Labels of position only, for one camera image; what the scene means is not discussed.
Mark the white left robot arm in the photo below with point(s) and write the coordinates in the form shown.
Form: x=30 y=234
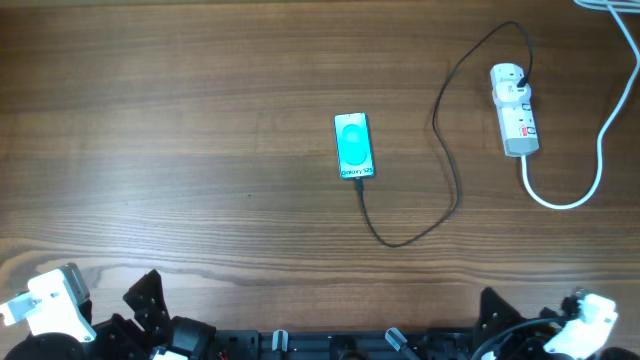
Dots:
x=188 y=339

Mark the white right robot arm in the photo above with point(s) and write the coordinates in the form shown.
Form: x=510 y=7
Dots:
x=605 y=353

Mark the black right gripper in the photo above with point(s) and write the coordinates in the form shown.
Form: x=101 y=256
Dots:
x=498 y=314

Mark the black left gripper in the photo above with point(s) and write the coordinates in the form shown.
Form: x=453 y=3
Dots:
x=145 y=304

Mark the white power strip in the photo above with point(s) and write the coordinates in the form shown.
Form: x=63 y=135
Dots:
x=517 y=126

